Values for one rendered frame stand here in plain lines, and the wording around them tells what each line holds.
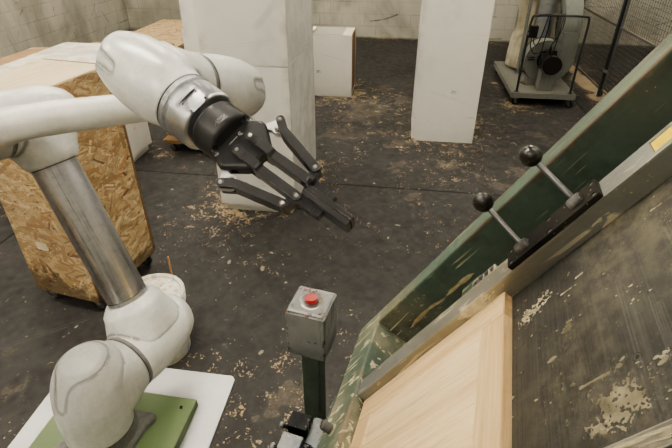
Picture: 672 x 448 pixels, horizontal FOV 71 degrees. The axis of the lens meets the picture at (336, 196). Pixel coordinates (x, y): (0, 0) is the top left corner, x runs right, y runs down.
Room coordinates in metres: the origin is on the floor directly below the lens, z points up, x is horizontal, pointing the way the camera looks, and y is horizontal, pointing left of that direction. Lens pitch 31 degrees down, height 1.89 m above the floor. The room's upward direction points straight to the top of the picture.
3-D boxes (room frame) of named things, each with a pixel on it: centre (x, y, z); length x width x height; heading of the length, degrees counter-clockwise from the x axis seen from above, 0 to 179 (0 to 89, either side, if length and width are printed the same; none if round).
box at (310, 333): (1.02, 0.07, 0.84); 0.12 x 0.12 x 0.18; 72
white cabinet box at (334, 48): (5.77, 0.07, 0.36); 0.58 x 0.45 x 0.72; 82
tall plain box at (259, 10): (3.36, 0.51, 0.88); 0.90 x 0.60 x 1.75; 172
